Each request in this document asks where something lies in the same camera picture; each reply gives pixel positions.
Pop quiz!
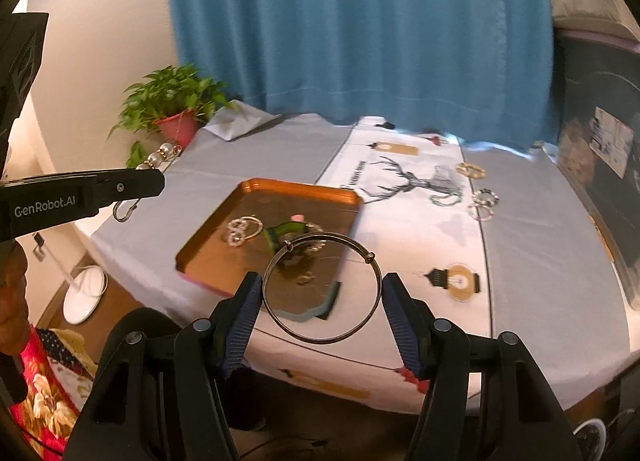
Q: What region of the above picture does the blue curtain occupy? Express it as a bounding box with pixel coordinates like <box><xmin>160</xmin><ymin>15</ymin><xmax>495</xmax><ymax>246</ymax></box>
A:
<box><xmin>165</xmin><ymin>0</ymin><xmax>558</xmax><ymax>152</ymax></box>

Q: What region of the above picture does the potted green plant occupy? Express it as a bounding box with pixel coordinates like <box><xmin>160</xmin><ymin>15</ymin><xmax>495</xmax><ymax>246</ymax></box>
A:
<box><xmin>107</xmin><ymin>64</ymin><xmax>241</xmax><ymax>169</ymax></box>

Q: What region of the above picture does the orange metal tray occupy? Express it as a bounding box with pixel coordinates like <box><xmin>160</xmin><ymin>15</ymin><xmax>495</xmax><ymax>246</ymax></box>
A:
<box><xmin>175</xmin><ymin>178</ymin><xmax>364</xmax><ymax>323</ymax></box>

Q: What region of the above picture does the gold bead bracelet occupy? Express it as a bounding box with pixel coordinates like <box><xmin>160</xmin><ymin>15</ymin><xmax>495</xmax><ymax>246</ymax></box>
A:
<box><xmin>454</xmin><ymin>162</ymin><xmax>487</xmax><ymax>180</ymax></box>

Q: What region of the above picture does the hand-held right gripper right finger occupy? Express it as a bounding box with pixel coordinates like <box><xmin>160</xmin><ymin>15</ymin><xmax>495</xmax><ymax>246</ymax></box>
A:
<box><xmin>381</xmin><ymin>272</ymin><xmax>583</xmax><ymax>461</ymax></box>

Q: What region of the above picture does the pearl bead bracelet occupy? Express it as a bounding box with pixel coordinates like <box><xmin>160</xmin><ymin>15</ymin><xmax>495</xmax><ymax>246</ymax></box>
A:
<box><xmin>223</xmin><ymin>216</ymin><xmax>264</xmax><ymax>248</ymax></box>

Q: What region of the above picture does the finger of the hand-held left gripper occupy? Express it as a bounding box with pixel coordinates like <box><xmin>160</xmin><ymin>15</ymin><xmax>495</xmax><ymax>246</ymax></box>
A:
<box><xmin>95</xmin><ymin>167</ymin><xmax>166</xmax><ymax>213</ymax></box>

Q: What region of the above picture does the white folded paper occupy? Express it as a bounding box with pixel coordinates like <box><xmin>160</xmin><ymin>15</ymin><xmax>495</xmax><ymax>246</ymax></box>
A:
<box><xmin>204</xmin><ymin>101</ymin><xmax>281</xmax><ymax>142</ymax></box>

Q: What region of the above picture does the silver bangle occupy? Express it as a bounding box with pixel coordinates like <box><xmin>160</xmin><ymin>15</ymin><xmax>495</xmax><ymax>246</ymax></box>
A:
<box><xmin>261</xmin><ymin>232</ymin><xmax>383</xmax><ymax>344</ymax></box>

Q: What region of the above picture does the green bangle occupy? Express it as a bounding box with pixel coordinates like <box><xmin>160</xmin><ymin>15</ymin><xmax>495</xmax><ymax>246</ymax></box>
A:
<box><xmin>264</xmin><ymin>221</ymin><xmax>308</xmax><ymax>249</ymax></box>

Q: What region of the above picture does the white printed table runner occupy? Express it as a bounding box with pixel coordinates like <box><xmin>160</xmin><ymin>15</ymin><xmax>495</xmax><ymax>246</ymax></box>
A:
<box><xmin>245</xmin><ymin>116</ymin><xmax>496</xmax><ymax>414</ymax></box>

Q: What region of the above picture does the clear bead bracelet with hook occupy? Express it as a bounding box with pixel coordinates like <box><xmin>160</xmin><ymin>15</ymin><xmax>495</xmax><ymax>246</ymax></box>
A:
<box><xmin>112</xmin><ymin>141</ymin><xmax>183</xmax><ymax>223</ymax></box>

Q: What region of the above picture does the grey table cloth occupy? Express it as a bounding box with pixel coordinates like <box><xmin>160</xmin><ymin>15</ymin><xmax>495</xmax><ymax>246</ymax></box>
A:
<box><xmin>90</xmin><ymin>111</ymin><xmax>631</xmax><ymax>417</ymax></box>

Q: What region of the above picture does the person's left hand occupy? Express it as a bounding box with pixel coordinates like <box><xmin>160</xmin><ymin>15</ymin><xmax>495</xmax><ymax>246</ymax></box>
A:
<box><xmin>0</xmin><ymin>241</ymin><xmax>30</xmax><ymax>357</ymax></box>

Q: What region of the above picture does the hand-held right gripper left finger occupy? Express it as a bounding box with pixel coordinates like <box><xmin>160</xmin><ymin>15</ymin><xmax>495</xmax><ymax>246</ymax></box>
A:
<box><xmin>70</xmin><ymin>271</ymin><xmax>264</xmax><ymax>461</ymax></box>

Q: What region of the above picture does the black board with stickers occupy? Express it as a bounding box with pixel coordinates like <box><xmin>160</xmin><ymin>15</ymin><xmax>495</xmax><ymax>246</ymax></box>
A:
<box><xmin>552</xmin><ymin>28</ymin><xmax>640</xmax><ymax>312</ymax></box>

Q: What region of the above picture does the white round fan base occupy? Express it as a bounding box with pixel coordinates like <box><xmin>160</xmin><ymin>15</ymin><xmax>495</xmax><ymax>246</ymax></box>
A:
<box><xmin>32</xmin><ymin>233</ymin><xmax>108</xmax><ymax>326</ymax></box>

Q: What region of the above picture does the red floral blanket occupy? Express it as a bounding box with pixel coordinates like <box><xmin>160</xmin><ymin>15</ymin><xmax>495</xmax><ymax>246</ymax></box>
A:
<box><xmin>7</xmin><ymin>323</ymin><xmax>98</xmax><ymax>461</ymax></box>

